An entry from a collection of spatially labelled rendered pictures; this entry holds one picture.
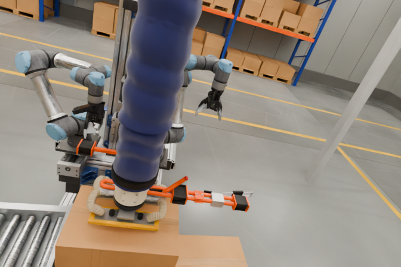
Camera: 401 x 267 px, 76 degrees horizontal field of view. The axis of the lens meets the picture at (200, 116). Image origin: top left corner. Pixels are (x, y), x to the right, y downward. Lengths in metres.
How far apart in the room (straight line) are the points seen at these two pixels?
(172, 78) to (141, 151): 0.35
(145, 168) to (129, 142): 0.15
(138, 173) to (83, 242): 0.48
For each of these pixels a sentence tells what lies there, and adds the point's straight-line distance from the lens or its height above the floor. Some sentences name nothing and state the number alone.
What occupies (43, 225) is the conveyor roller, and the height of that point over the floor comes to 0.55.
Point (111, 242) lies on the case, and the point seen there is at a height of 0.94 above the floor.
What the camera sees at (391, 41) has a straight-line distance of 3.82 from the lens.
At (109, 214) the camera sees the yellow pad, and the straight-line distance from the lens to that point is 1.42.
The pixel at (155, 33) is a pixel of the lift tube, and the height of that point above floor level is 2.00.
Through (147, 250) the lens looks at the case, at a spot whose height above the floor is 0.94.
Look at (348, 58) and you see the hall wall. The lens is 11.60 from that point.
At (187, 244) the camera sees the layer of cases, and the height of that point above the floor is 0.54.
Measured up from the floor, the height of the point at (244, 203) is 1.20.
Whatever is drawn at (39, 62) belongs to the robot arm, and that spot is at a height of 1.55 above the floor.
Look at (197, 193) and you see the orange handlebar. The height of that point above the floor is 1.20.
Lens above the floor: 2.18
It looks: 27 degrees down
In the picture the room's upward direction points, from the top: 17 degrees clockwise
